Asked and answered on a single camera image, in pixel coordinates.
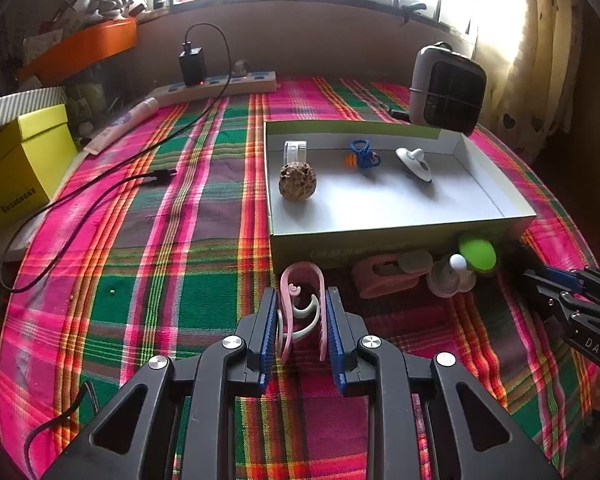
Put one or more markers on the pink white plastic clip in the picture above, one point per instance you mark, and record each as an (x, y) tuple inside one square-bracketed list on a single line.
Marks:
[(302, 308)]

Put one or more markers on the white ball in round case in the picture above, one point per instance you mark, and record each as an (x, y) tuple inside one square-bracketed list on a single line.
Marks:
[(450, 275)]

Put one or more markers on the white tape roll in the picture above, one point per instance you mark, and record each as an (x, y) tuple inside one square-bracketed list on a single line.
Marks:
[(294, 151)]

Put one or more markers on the white plug on strip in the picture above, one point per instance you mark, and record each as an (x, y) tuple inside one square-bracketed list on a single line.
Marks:
[(241, 68)]

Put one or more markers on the pink white cream tube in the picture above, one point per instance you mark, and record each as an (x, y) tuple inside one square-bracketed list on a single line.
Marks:
[(131, 119)]

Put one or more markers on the grey portable heater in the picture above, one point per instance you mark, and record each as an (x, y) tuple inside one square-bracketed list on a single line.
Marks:
[(447, 89)]

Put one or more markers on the plaid pink green tablecloth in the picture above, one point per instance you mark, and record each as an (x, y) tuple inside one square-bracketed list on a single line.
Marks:
[(163, 247)]

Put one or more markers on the large brown walnut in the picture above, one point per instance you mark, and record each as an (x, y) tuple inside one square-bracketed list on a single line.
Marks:
[(297, 181)]

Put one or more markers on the orange plastic tray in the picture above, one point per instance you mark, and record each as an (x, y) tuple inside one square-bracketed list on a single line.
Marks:
[(80, 51)]

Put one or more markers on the yellow cardboard box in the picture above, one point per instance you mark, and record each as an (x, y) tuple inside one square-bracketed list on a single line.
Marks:
[(36, 150)]

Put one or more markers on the striped white box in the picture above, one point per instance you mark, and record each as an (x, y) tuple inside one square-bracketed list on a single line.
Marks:
[(20, 103)]

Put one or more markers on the cream patterned curtain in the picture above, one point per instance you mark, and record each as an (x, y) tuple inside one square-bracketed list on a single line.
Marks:
[(530, 50)]

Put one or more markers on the white round knob device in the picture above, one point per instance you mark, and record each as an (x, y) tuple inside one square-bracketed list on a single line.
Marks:
[(415, 162)]

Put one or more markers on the green white cardboard box tray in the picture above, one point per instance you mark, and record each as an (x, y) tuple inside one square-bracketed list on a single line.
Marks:
[(356, 213)]

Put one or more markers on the green round lid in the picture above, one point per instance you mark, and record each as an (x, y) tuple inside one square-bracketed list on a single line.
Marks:
[(478, 252)]

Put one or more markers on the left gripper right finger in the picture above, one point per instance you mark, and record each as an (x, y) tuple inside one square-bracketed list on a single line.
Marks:
[(434, 405)]

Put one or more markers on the white power strip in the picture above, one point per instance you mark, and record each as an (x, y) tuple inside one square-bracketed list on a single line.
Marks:
[(212, 87)]

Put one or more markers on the black charger adapter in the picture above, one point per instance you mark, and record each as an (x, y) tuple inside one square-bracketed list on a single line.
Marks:
[(192, 63)]

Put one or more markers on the blue orange small toy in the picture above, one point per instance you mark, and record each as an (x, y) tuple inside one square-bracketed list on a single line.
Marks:
[(362, 156)]

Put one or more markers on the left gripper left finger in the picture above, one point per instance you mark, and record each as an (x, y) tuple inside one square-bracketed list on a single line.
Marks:
[(177, 412)]

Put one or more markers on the pink holder with grey stone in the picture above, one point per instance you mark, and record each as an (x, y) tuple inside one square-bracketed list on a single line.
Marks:
[(382, 275)]

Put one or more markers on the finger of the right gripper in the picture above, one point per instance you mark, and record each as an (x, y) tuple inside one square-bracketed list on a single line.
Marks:
[(565, 279), (540, 294)]

